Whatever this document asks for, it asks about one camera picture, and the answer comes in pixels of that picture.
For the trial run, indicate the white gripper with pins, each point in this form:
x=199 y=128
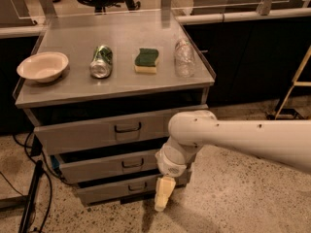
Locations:
x=169 y=167

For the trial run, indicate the grey drawer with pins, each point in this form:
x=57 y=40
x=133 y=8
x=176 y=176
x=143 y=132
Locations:
x=107 y=131
x=86 y=170
x=118 y=187

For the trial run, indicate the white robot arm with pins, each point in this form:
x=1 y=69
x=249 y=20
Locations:
x=284 y=141

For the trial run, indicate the grey bottom drawer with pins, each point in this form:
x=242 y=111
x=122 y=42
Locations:
x=118 y=187

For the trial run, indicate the grey metal drawer cabinet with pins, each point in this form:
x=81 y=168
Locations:
x=77 y=96

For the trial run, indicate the grey top drawer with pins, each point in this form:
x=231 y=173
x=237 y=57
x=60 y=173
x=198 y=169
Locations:
x=107 y=131

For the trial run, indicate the green yellow sponge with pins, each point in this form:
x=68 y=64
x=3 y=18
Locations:
x=146 y=61

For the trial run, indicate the clear plastic bottle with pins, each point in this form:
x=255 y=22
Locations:
x=184 y=58

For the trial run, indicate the crushed green soda can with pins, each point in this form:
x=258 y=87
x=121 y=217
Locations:
x=101 y=65

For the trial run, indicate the black floor stand bar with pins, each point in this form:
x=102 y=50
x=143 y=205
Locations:
x=29 y=205

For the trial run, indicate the white ceramic bowl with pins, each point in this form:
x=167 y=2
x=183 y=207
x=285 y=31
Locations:
x=44 y=67

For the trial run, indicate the wooden ladder frame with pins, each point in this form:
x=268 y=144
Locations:
x=294 y=83

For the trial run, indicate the white counter rail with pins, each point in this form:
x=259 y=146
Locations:
x=243 y=16

